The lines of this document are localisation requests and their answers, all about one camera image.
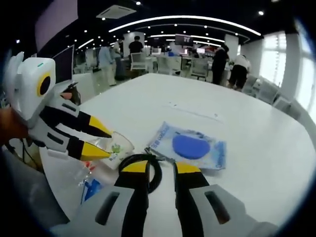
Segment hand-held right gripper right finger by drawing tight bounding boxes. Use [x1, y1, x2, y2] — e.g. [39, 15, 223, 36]
[172, 161, 279, 237]

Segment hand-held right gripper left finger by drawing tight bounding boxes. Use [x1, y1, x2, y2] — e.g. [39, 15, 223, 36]
[50, 160, 150, 237]

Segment blue tissue packet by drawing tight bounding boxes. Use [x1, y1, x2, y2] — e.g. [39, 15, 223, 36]
[80, 177, 106, 205]

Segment white paper cup green print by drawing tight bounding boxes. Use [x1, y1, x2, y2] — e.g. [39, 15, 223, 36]
[100, 131, 135, 171]

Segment blue pad packet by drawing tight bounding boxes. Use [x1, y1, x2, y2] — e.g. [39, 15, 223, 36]
[147, 120, 227, 171]

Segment person's left hand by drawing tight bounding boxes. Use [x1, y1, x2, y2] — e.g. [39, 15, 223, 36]
[0, 108, 29, 145]

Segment open laptop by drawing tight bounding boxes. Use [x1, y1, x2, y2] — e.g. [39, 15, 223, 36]
[51, 44, 75, 83]

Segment grey mesh chair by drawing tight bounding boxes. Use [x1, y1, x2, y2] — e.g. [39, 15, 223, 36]
[4, 145, 70, 223]

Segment pale hanging sign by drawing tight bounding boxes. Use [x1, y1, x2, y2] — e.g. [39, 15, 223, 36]
[34, 7, 79, 54]

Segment white office chair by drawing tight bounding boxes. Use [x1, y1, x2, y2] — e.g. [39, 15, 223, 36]
[246, 76, 279, 104]
[191, 58, 209, 79]
[130, 51, 147, 71]

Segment ceiling air conditioner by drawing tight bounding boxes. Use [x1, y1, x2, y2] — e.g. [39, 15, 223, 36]
[95, 5, 137, 20]

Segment curved ceiling light strip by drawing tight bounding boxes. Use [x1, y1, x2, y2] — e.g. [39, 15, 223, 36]
[108, 15, 261, 37]

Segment window with blinds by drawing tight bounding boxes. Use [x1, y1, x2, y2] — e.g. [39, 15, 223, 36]
[261, 33, 287, 87]

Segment large bright window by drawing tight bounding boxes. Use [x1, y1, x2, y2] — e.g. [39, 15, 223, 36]
[296, 32, 316, 117]

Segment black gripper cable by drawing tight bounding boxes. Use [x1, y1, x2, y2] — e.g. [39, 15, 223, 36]
[4, 137, 45, 171]

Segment wall monitor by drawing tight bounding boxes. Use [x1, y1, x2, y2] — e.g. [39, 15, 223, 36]
[174, 34, 194, 45]

